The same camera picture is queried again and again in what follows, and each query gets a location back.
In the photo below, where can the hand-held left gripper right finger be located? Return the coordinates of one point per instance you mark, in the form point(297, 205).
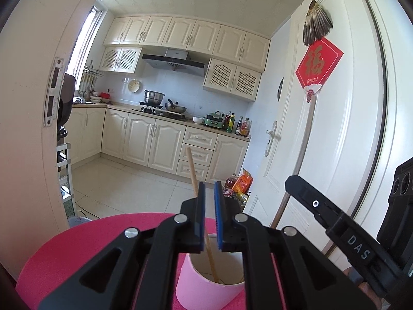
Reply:
point(219, 216)

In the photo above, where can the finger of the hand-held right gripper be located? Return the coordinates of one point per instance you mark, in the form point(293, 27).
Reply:
point(306, 193)

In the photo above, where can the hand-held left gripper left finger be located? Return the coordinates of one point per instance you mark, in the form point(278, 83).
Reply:
point(201, 216)

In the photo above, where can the long brown wooden chopstick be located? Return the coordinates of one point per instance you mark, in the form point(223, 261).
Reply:
point(192, 174)

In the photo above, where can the pink cylindrical cup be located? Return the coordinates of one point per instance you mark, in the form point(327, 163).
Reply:
point(193, 290)

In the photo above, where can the cooking oil bottle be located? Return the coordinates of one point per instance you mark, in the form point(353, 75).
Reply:
point(230, 182)

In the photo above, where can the orange snack bag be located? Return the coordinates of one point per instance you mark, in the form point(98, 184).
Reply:
point(242, 182)

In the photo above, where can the red-label bottle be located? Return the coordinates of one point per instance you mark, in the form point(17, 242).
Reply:
point(246, 127)

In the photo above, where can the dark sauce bottle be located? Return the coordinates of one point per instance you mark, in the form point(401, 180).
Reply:
point(239, 126)

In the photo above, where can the green electric cooker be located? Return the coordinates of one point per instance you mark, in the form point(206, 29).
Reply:
point(214, 121)

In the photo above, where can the white bowl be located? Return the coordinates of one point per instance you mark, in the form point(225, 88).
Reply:
point(198, 120)

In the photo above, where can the cream base kitchen cabinets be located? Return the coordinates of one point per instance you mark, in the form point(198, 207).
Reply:
point(145, 135)

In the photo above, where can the black gas stove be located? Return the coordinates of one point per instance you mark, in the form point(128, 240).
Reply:
point(161, 112)

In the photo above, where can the dark wok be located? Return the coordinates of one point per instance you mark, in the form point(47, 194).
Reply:
point(176, 107)

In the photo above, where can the pink round tablecloth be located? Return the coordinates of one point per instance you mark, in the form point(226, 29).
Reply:
point(80, 242)

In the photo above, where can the stainless steel pot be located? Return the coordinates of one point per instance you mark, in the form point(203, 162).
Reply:
point(154, 97)

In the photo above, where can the red diamond door decoration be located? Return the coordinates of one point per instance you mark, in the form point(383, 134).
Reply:
point(317, 63)

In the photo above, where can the white shelf rack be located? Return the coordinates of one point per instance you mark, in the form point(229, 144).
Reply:
point(66, 174)

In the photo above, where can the white perforated plate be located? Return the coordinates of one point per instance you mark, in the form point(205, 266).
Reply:
point(134, 86)

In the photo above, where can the red pot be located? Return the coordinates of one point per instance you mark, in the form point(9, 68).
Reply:
point(105, 96)

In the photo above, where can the black range hood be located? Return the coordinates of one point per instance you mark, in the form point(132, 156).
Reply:
point(176, 61)

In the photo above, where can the grey feather fan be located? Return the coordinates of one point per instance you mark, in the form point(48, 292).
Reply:
point(316, 22)

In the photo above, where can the hanging utensil rack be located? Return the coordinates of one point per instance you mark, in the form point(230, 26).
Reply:
point(90, 79)

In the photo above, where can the black round appliance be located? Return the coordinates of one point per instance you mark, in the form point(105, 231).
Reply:
point(66, 100)

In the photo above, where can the metal door latch plate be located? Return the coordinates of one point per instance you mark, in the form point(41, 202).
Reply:
point(54, 93)

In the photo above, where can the kitchen window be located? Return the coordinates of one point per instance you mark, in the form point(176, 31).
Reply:
point(84, 45)

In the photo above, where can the dark oval wall hanging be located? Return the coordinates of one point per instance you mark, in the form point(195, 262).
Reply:
point(280, 89)

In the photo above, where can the cream lattice-door wall cabinet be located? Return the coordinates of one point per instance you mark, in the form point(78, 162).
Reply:
point(121, 58)
point(232, 79)

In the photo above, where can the cream upper wall cabinets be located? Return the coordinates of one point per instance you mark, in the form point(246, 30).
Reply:
point(193, 35)

